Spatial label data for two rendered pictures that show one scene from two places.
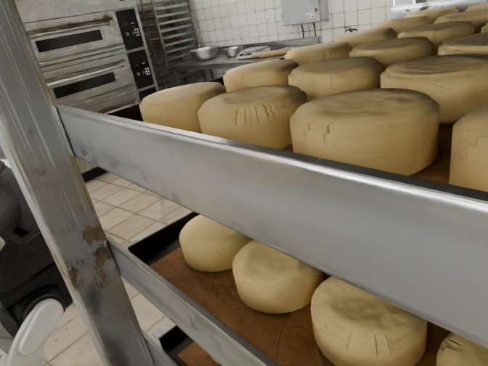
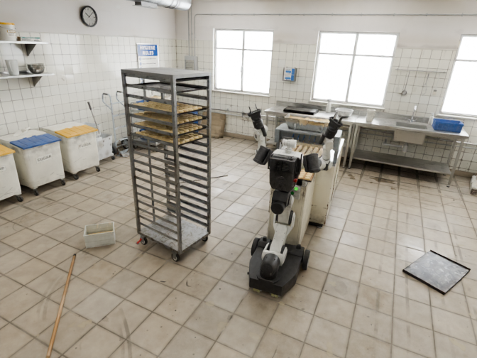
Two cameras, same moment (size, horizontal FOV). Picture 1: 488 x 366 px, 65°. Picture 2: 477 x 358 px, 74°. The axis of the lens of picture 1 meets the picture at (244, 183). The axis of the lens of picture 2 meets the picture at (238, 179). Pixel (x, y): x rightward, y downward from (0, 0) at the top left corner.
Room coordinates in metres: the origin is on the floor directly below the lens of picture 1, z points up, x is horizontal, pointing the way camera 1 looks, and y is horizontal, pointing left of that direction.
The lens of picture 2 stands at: (3.14, -0.56, 2.06)
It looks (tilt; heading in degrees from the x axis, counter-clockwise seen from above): 23 degrees down; 161
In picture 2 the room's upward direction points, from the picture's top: 2 degrees clockwise
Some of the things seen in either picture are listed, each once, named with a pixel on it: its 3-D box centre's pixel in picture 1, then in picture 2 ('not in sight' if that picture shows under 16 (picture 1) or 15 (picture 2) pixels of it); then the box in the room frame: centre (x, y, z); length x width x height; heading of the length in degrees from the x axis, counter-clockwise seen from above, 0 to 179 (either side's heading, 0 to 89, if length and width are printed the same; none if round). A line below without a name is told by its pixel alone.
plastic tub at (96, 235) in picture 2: not in sight; (100, 234); (-0.12, -1.02, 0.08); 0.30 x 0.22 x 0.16; 92
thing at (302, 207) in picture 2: not in sight; (292, 204); (0.37, 1.04, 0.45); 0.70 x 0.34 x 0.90; 140
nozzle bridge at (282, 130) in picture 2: not in sight; (307, 143); (-0.02, 1.36, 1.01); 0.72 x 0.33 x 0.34; 50
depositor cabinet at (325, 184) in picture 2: not in sight; (308, 175); (-0.39, 1.66, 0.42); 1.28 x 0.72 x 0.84; 140
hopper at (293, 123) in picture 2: not in sight; (309, 123); (-0.02, 1.36, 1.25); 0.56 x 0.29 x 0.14; 50
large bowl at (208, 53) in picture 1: (205, 54); not in sight; (5.33, 0.19, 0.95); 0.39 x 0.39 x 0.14
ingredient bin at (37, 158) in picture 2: not in sight; (34, 162); (-1.83, -1.98, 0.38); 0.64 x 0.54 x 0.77; 45
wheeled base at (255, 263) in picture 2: not in sight; (275, 259); (0.92, 0.60, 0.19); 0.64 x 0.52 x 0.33; 141
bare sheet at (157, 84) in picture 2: not in sight; (166, 87); (0.11, -0.25, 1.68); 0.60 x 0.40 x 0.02; 38
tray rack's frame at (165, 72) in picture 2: not in sight; (170, 164); (0.12, -0.25, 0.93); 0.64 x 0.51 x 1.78; 38
